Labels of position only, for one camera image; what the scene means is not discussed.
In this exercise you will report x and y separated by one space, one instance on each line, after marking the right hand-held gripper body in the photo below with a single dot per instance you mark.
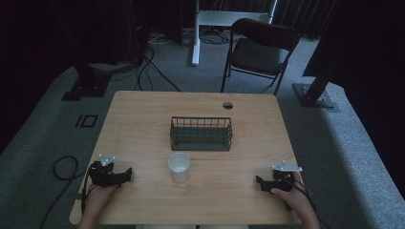
282 178

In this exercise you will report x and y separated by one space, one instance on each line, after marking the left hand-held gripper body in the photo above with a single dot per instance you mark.
101 174

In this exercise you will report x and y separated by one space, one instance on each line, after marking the person's right hand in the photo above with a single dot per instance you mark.
293 199

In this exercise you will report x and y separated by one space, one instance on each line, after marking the person's left hand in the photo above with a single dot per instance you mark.
98 198

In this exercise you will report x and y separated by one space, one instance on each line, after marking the white cup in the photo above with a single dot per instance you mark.
179 167

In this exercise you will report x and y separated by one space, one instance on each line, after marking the black folding chair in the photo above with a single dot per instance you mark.
258 54

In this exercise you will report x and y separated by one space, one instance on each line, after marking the black stand with base plate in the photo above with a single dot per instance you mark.
87 84
313 95

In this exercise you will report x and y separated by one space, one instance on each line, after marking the white desk frame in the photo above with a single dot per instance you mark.
203 19

